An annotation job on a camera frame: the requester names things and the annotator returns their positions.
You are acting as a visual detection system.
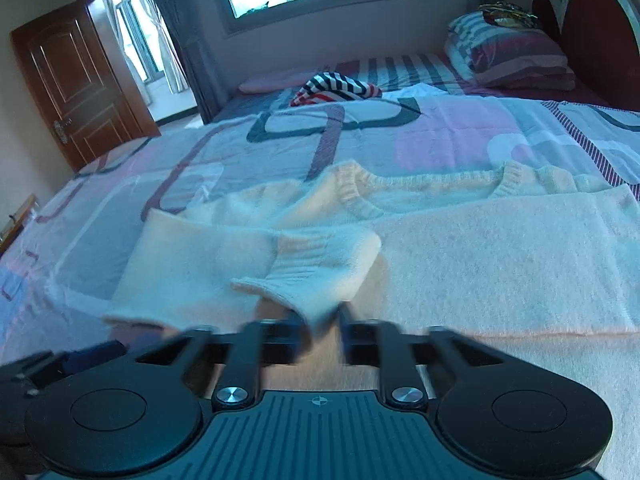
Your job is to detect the cream knit sweater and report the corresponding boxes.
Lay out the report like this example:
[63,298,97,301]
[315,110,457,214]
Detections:
[107,162,639,337]

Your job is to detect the patterned pastel bed quilt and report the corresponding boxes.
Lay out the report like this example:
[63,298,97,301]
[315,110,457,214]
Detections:
[0,94,640,480]

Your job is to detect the wooden side furniture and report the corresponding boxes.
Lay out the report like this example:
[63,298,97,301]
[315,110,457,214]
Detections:
[0,194,39,256]

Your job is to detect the striped folded garment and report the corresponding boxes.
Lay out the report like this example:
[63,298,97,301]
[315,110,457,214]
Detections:
[290,72,383,107]

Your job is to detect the pink flat pillow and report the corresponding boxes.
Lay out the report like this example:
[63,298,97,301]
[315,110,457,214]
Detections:
[238,66,326,96]

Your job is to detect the striped bed sheet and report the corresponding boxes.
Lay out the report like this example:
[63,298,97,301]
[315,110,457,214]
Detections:
[215,53,608,122]

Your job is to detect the brown wooden door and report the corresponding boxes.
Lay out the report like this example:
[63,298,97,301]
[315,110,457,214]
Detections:
[11,2,160,171]

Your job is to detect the striped purple pillow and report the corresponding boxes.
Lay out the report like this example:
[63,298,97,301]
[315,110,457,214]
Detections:
[445,11,576,91]

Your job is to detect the dark patterned item on pillow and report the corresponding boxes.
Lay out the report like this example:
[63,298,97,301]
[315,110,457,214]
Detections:
[478,1,539,29]

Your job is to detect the grey left curtain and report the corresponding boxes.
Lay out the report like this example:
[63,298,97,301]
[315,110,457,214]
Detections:
[154,0,229,124]

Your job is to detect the white sheer curtain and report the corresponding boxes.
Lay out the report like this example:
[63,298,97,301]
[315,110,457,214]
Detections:
[102,0,190,105]

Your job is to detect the red heart-shaped headboard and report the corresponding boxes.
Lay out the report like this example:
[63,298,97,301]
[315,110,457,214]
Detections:
[532,0,639,112]

